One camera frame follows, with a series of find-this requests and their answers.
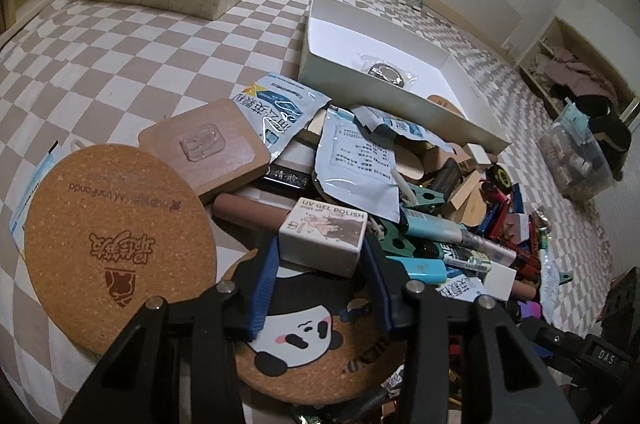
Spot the uv gel polish box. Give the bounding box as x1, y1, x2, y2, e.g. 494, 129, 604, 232
278, 197, 368, 277

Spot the panda cork coaster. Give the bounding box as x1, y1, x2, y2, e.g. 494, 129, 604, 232
235, 261, 405, 406

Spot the white mask packet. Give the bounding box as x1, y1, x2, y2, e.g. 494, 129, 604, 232
314, 106, 400, 222

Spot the brown tape roll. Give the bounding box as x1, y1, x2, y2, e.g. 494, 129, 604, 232
359, 54, 418, 90

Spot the green plastic clip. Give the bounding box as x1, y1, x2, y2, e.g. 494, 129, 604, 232
400, 183, 446, 216

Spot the white cube box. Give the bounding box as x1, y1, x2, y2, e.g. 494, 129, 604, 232
463, 143, 492, 169

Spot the black round gold tin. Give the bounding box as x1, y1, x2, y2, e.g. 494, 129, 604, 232
486, 165, 513, 196

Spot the blue white sachet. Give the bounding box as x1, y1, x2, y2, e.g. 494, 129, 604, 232
232, 74, 330, 162

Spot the white shallow tray box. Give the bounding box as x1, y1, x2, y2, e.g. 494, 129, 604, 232
298, 0, 511, 154

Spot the clear plastic storage bin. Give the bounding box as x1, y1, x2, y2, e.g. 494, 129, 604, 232
538, 105, 614, 204

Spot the black bag on bin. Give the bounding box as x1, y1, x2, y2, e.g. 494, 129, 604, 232
575, 94, 631, 181

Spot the wooden closet shelf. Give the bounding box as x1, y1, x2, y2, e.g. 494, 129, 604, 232
518, 17, 639, 126

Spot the checkered bed sheet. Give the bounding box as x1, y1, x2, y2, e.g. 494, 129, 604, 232
0, 0, 622, 424

